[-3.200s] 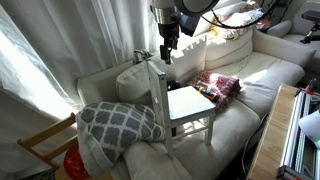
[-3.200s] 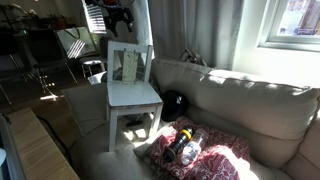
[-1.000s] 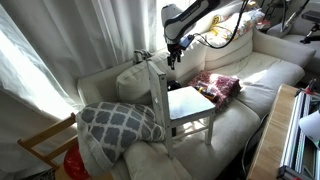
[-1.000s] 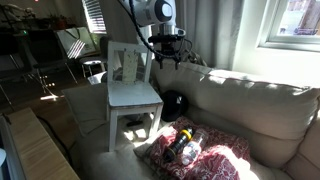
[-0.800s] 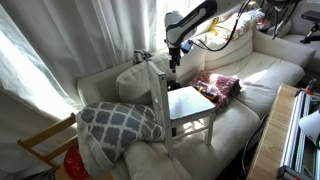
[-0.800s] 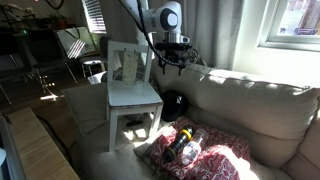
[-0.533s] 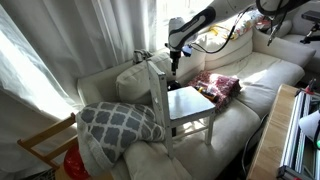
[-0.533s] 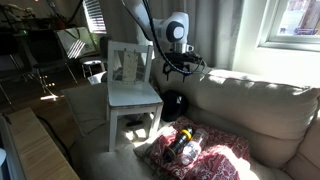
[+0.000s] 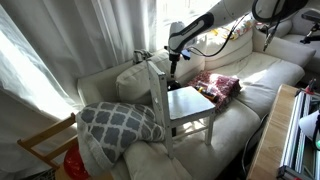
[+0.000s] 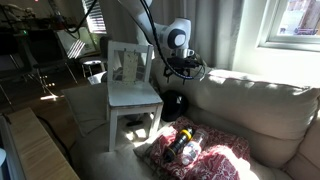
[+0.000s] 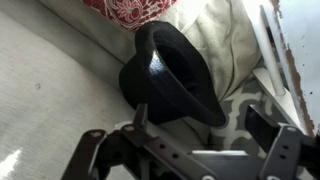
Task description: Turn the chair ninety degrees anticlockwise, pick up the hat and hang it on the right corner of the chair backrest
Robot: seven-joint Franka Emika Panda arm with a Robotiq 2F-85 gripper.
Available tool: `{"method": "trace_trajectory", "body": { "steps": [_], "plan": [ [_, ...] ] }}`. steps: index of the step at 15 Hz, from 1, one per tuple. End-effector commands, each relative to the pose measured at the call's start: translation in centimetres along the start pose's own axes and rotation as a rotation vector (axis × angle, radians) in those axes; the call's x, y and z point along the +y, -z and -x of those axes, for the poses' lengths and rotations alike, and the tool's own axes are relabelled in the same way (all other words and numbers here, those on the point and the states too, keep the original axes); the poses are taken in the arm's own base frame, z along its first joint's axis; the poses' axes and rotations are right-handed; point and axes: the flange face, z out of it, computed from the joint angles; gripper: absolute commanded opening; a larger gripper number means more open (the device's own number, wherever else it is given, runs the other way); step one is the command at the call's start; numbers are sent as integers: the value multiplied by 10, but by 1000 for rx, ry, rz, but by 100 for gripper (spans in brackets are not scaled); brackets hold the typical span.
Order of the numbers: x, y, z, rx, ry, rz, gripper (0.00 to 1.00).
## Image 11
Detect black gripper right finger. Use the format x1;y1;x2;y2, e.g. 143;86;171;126
244;104;320;180

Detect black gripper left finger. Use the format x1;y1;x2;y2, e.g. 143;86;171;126
61;103;218;180

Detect black felt hat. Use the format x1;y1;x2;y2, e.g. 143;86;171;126
118;20;227;128

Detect small white wooden chair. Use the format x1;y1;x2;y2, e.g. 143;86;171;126
243;0;320;138

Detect grey white patterned cushion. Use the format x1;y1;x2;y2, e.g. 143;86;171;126
209;76;314;180

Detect beige fabric sofa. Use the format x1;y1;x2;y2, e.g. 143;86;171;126
0;0;264;180

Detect red white patterned cloth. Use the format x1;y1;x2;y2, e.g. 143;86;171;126
83;0;178;33

